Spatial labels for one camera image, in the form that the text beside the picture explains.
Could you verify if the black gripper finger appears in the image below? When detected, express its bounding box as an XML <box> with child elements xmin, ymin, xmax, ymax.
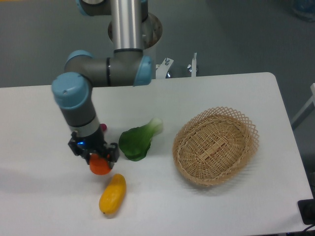
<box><xmin>102</xmin><ymin>143</ymin><xmax>120</xmax><ymax>169</ymax></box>
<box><xmin>68</xmin><ymin>138</ymin><xmax>90</xmax><ymax>165</ymax></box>

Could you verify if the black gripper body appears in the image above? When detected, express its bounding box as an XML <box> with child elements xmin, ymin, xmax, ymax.
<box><xmin>71</xmin><ymin>125</ymin><xmax>106</xmax><ymax>156</ymax></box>

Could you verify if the orange fruit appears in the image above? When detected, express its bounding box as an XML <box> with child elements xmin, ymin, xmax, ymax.
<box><xmin>89</xmin><ymin>153</ymin><xmax>111</xmax><ymax>175</ymax></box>

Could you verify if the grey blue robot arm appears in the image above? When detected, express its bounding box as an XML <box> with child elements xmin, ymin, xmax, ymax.
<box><xmin>52</xmin><ymin>0</ymin><xmax>153</xmax><ymax>169</ymax></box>

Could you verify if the green bok choy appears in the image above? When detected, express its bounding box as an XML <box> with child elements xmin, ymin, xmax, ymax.
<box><xmin>119</xmin><ymin>118</ymin><xmax>163</xmax><ymax>161</ymax></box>

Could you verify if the purple sweet potato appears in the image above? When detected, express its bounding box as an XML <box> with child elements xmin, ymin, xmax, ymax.
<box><xmin>100</xmin><ymin>123</ymin><xmax>107</xmax><ymax>131</ymax></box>

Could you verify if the yellow mango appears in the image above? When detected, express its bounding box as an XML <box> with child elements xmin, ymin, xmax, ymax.
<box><xmin>99</xmin><ymin>174</ymin><xmax>126</xmax><ymax>215</ymax></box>

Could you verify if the woven wicker basket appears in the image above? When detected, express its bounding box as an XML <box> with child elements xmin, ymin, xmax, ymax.
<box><xmin>172</xmin><ymin>107</ymin><xmax>259</xmax><ymax>187</ymax></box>

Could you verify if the black device at edge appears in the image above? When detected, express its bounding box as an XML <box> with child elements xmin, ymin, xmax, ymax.
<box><xmin>297</xmin><ymin>199</ymin><xmax>315</xmax><ymax>225</ymax></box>

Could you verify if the blue water jug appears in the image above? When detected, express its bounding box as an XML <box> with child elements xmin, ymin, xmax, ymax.
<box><xmin>291</xmin><ymin>0</ymin><xmax>315</xmax><ymax>22</ymax></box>

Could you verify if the white mounting bracket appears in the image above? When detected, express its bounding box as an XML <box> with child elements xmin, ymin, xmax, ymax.
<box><xmin>155</xmin><ymin>52</ymin><xmax>198</xmax><ymax>79</ymax></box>

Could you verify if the white metal frame right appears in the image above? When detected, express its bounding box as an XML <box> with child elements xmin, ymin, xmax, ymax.
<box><xmin>291</xmin><ymin>83</ymin><xmax>315</xmax><ymax>130</ymax></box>

